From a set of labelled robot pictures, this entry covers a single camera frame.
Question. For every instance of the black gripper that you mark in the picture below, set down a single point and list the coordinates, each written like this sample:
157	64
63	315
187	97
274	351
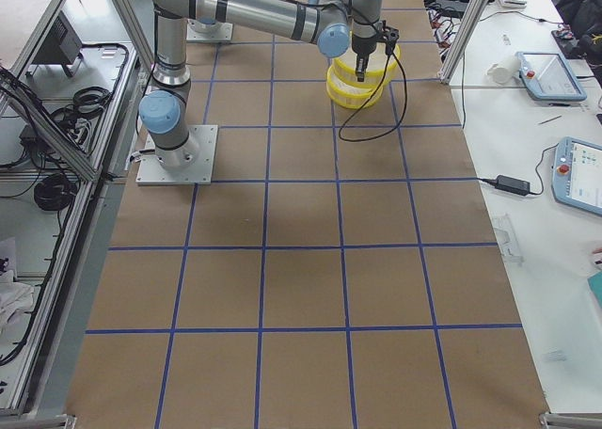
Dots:
362	47

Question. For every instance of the yellow steamer layer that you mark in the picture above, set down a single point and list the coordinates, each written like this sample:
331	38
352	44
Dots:
378	67
353	96

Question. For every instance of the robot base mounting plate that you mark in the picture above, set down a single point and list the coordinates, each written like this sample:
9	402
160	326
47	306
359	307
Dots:
191	163

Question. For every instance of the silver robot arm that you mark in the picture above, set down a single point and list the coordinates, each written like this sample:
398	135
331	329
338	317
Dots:
254	67

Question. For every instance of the white paper cup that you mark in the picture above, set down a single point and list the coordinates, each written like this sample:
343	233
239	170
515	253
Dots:
503	71

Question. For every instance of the blue teach pendant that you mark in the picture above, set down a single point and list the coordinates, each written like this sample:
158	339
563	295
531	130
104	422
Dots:
548	78
576	176

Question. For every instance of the black power adapter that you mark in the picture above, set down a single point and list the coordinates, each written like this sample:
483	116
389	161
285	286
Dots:
513	185

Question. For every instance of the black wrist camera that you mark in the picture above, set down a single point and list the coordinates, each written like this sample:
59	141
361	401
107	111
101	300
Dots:
388	36

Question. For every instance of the aluminium frame post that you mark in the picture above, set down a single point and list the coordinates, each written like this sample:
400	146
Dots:
456	52

